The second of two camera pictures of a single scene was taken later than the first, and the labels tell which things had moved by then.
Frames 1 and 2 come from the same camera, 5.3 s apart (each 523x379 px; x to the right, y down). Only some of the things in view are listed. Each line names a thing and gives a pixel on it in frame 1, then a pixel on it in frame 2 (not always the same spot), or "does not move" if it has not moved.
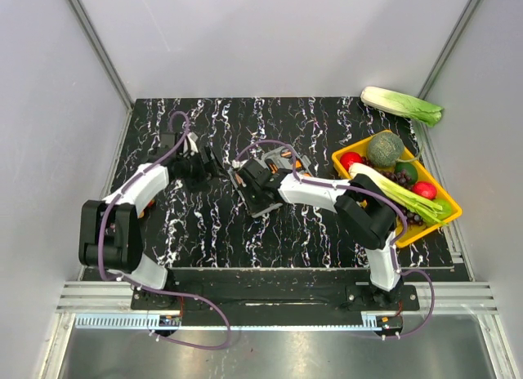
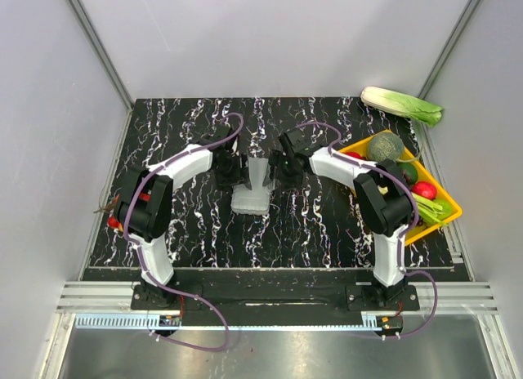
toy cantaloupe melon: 385,149 does not move
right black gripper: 254,208 → 275,158
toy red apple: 425,189 does not move
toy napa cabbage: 400,104 does not move
